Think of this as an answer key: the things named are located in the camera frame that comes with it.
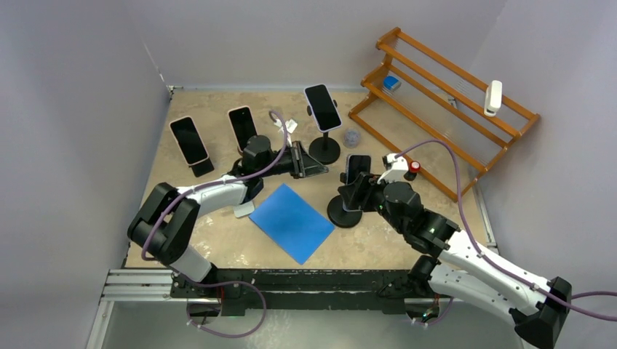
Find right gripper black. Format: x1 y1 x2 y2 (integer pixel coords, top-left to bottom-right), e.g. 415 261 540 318
339 173 407 235

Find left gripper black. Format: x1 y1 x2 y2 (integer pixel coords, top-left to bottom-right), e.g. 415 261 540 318
258 141 327 180

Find black round phone stand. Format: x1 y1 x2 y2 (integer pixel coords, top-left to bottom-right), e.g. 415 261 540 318
327 185 363 228
306 95 342 165

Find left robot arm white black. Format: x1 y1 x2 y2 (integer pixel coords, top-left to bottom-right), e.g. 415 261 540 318
127 135 329 297

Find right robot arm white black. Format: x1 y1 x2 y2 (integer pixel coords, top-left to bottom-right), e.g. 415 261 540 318
338 172 572 348

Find phone in lilac case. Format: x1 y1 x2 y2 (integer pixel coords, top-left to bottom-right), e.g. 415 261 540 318
304 84 343 133

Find pink phone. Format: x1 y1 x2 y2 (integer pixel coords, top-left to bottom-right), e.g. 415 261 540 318
169 116 209 166
228 105 258 153

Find silver phone stand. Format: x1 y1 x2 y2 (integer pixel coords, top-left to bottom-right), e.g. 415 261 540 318
233 201 255 218

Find black folding phone stand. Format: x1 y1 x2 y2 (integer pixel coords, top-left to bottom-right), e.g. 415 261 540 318
189 159 215 177

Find far left pink phone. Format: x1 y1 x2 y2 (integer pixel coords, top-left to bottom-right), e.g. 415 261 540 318
169 116 209 166

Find blue mat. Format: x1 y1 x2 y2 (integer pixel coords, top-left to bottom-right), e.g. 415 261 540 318
249 184 335 265

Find red black knob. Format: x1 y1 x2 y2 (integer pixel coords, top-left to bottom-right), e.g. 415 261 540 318
403 161 421 181

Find orange wooden rack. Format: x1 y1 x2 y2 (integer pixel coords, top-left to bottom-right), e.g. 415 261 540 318
349 27 540 200

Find blue white eraser block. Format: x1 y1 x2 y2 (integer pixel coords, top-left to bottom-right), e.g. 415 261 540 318
383 76 401 92

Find white stapler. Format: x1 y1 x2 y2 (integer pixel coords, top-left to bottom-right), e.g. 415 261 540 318
483 80 503 117

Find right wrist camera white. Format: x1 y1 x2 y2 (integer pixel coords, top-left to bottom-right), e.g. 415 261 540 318
377 153 409 184

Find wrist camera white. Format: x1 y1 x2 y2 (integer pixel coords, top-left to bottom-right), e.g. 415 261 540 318
377 153 409 184
274 119 298 147

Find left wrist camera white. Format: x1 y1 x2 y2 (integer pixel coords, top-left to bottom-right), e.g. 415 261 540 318
274 119 298 147

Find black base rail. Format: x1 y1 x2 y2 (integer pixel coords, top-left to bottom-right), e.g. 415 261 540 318
100 267 478 319

